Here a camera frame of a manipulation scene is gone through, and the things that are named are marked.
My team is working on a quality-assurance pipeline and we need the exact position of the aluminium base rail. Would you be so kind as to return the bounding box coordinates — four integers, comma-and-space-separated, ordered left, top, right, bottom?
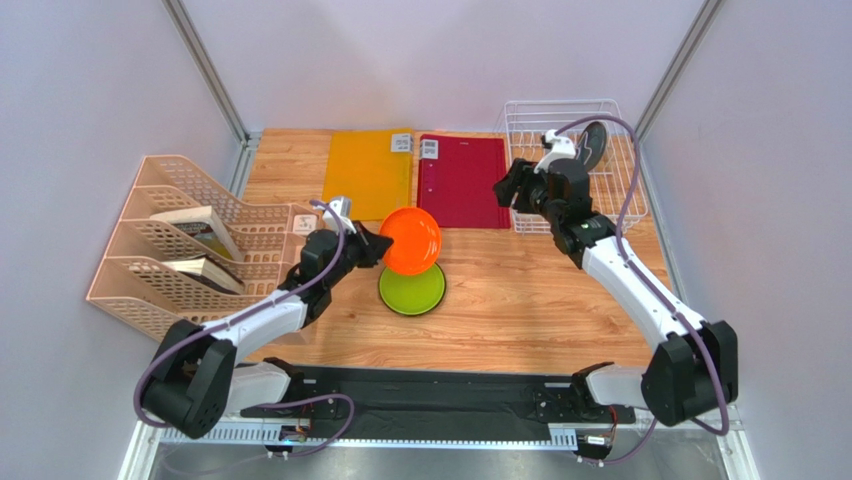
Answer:
118, 372, 760, 480

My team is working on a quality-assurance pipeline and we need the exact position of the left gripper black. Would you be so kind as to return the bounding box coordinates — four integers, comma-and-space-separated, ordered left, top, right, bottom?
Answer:
324, 222, 392, 291

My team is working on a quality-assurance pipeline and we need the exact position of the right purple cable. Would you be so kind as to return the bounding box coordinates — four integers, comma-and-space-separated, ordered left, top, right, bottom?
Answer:
552, 114, 732, 466

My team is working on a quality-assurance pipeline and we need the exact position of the pink magazine file rack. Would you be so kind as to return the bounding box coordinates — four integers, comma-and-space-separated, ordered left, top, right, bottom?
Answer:
86, 155, 262, 340

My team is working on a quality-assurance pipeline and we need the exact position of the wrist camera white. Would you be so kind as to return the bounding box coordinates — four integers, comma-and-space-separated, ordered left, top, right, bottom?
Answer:
318, 196, 356, 234
533, 129, 577, 173

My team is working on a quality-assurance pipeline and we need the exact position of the red file folder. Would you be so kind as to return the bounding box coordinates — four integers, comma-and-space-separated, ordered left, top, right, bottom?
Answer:
417, 134, 511, 230

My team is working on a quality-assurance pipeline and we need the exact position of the orange file folder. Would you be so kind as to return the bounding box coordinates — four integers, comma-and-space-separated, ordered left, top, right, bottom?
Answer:
322, 129, 413, 221

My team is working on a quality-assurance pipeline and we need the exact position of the upper book in rack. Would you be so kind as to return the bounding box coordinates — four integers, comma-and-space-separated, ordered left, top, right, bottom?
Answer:
150, 206, 243, 261

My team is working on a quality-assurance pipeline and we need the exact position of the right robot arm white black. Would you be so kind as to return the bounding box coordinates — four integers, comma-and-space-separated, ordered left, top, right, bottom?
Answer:
493, 159, 739, 426

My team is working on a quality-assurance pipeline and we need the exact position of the lower book in rack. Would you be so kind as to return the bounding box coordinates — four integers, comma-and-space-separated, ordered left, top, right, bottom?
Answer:
163, 255, 245, 295

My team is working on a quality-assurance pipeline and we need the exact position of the orange plate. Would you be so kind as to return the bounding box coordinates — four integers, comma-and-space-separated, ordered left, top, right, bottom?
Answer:
379, 207, 442, 276

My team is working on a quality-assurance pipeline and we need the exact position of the book in rack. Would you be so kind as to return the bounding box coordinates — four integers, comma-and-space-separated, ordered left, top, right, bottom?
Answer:
163, 255, 245, 295
150, 206, 243, 261

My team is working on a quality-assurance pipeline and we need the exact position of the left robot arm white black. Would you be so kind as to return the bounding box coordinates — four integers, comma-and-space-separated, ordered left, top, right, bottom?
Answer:
133, 222, 394, 439

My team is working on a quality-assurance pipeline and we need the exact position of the dark grey plate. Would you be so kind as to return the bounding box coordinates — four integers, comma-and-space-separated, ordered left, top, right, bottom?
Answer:
576, 121, 608, 172

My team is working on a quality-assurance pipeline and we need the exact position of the black base mat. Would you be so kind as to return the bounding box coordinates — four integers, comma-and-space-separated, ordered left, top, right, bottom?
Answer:
285, 365, 636, 442

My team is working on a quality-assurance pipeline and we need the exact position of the small white box in organizer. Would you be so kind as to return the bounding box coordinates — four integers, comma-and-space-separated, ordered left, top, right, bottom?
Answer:
291, 214, 321, 237

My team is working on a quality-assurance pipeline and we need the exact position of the white wire dish rack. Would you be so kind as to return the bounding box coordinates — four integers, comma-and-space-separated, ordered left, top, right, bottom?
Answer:
500, 99, 635, 221

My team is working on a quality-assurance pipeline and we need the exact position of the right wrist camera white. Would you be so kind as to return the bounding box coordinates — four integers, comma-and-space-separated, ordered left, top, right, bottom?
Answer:
533, 129, 577, 173

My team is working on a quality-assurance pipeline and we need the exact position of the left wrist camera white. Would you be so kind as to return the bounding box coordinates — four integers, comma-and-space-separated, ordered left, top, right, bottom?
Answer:
318, 196, 356, 234

